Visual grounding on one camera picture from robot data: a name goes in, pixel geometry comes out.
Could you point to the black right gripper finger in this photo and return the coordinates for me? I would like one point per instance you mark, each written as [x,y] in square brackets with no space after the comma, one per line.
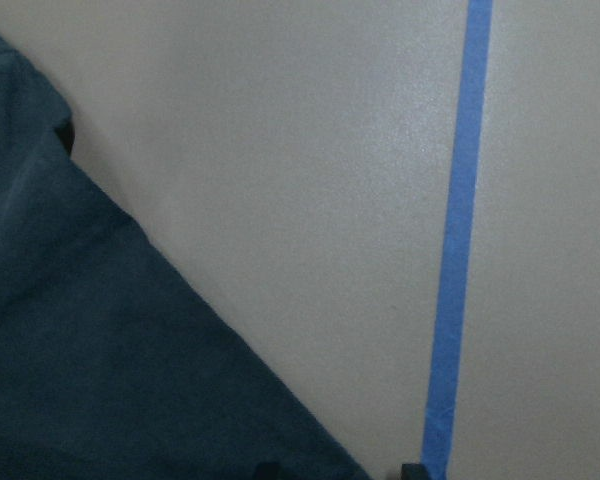
[413,471]

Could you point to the black graphic t-shirt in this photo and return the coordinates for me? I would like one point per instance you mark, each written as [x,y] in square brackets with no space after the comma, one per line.
[111,366]

